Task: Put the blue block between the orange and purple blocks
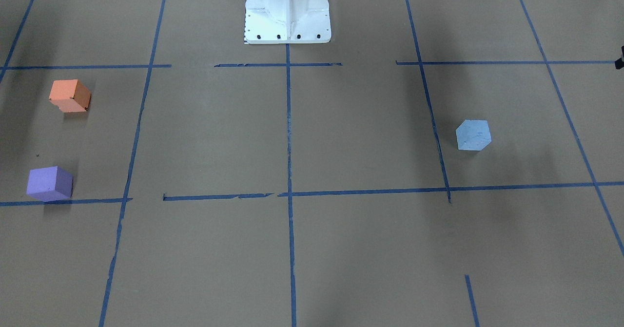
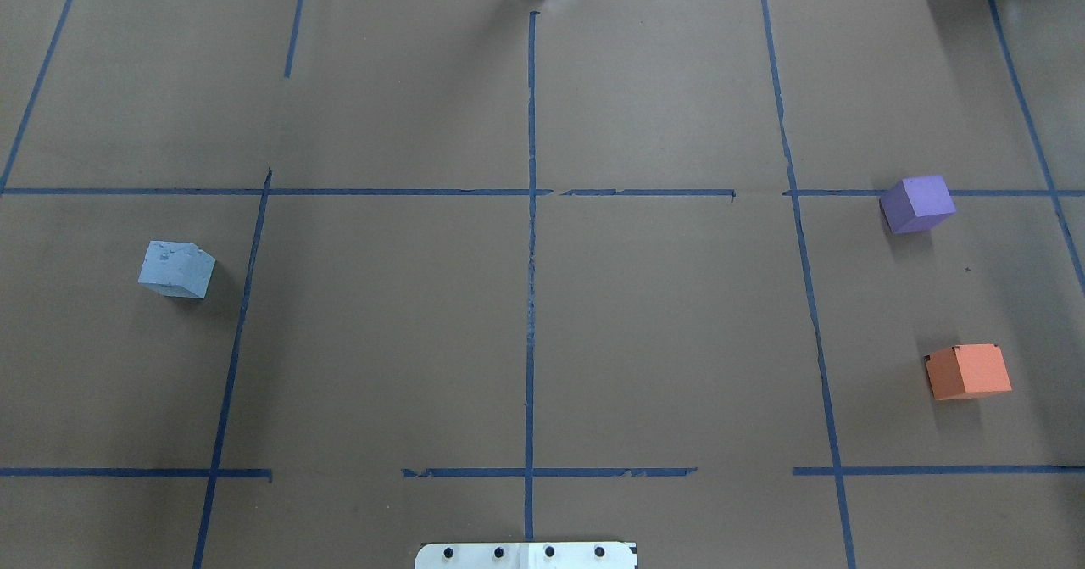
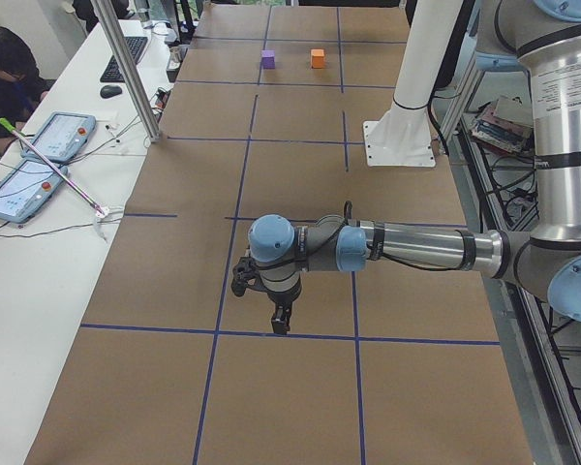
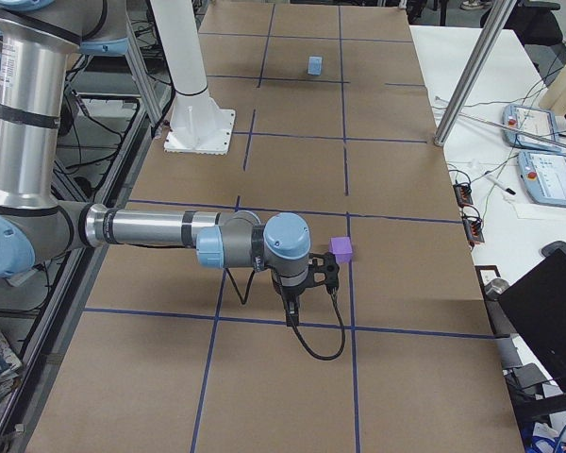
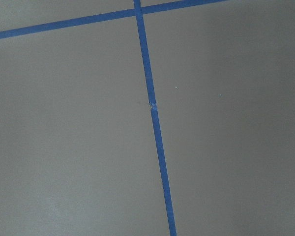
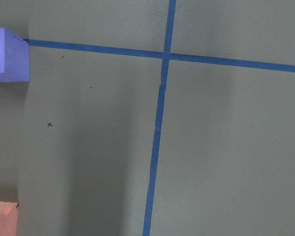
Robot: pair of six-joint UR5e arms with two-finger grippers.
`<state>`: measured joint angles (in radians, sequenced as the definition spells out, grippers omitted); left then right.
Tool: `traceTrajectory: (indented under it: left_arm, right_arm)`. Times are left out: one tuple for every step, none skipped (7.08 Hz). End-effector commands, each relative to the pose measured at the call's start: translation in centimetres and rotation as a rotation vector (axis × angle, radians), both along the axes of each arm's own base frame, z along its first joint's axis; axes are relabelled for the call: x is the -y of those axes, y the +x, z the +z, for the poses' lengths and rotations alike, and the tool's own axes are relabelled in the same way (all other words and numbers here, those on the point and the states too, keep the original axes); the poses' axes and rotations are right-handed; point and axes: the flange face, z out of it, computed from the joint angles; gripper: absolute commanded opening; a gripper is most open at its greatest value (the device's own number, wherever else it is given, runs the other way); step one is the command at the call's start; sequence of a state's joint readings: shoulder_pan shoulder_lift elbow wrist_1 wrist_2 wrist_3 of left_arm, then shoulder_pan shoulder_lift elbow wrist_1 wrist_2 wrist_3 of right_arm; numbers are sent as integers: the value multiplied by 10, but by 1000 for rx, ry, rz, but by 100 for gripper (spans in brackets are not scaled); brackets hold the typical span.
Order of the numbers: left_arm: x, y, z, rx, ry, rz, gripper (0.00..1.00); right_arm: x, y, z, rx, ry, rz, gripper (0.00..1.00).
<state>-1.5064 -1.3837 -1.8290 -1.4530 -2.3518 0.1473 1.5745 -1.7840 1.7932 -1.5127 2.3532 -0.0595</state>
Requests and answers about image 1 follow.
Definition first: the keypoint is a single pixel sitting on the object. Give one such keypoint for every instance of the light blue foam block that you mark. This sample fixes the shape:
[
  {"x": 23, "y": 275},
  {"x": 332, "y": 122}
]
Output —
[{"x": 473, "y": 135}]

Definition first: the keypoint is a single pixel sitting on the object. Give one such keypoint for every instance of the orange foam block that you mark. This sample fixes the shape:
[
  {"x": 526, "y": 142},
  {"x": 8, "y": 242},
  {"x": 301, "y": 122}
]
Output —
[{"x": 70, "y": 96}]

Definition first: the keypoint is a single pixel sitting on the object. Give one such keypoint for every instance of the purple foam block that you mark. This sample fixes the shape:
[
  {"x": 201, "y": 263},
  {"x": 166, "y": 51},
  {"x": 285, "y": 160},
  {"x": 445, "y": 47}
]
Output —
[{"x": 49, "y": 184}]

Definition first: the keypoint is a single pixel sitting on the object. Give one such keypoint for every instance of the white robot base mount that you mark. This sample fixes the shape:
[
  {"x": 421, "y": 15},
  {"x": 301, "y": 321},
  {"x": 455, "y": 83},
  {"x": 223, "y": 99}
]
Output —
[{"x": 287, "y": 21}]

